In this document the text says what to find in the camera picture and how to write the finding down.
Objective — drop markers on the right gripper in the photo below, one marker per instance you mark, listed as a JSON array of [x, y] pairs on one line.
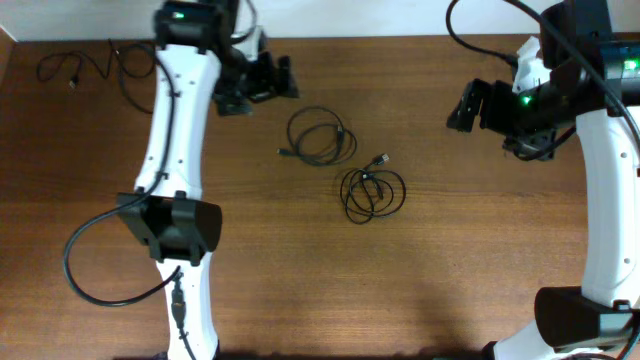
[[495, 96]]

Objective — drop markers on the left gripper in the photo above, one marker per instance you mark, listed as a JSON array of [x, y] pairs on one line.
[[270, 86]]

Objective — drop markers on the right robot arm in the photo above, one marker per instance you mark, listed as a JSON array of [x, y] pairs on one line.
[[575, 79]]

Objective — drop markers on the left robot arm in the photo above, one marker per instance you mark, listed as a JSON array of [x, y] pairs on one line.
[[201, 61]]

